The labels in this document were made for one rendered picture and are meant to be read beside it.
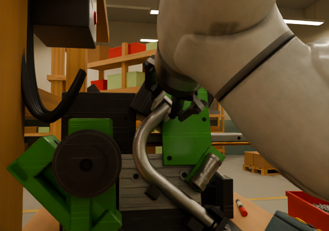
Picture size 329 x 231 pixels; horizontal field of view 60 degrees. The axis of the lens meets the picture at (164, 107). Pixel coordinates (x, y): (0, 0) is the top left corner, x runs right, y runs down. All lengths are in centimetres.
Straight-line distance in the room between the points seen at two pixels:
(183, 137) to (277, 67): 42
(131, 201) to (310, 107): 46
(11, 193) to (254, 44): 42
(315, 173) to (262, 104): 8
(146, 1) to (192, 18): 808
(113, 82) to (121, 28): 604
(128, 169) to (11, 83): 30
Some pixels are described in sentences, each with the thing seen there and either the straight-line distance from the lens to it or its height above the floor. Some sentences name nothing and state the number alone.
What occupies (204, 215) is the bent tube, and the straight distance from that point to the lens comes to 61.
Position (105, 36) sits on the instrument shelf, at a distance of 118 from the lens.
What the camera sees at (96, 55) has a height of 223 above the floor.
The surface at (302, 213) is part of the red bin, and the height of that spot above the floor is 88.
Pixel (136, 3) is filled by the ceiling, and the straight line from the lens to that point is 827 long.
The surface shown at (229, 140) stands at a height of 111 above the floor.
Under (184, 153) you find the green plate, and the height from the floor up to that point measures 109.
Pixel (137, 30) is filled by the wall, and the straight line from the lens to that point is 1021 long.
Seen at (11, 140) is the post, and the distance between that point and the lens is 50.
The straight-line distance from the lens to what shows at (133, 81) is 399.
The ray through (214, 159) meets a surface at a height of 109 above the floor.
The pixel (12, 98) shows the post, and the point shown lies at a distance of 50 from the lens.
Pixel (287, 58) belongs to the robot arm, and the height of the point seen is 122.
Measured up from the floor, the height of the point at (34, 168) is 111.
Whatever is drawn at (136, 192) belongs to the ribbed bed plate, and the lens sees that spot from 65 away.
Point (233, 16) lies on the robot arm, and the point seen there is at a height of 125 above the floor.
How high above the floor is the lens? 117
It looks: 3 degrees up
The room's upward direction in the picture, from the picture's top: straight up
